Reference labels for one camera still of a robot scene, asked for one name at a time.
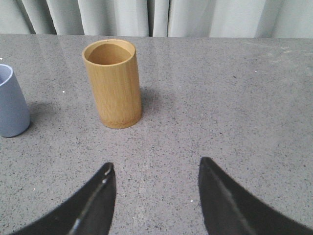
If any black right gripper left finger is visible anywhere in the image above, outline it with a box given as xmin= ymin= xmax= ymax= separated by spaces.
xmin=13 ymin=163 xmax=116 ymax=235

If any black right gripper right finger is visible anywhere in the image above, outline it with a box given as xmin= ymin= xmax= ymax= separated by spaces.
xmin=198 ymin=157 xmax=313 ymax=235

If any blue plastic cup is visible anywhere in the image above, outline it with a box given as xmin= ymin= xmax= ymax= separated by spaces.
xmin=0 ymin=64 xmax=30 ymax=138

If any bamboo cylinder holder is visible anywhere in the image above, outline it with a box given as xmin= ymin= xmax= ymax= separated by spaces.
xmin=82 ymin=39 xmax=142 ymax=129

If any grey pleated curtain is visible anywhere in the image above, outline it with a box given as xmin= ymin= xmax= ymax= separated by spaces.
xmin=0 ymin=0 xmax=313 ymax=38

